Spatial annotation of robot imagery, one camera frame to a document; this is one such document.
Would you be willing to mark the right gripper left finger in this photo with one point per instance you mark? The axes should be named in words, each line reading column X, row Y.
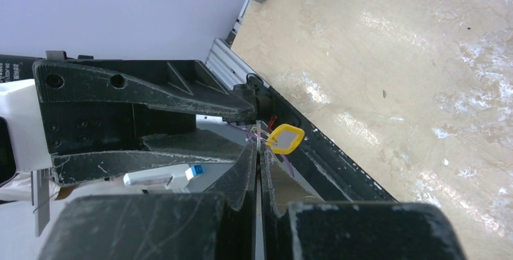
column 215, row 224

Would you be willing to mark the yellow tag keyring with keys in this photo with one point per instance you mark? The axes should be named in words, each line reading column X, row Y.
column 283, row 140

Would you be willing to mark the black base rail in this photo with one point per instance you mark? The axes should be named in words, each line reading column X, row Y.
column 325, row 166

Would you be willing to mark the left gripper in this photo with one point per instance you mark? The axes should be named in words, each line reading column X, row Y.
column 98, row 122

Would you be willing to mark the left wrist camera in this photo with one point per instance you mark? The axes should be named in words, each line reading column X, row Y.
column 23, row 142

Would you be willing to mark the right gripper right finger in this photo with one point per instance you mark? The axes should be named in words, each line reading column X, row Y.
column 353, row 230

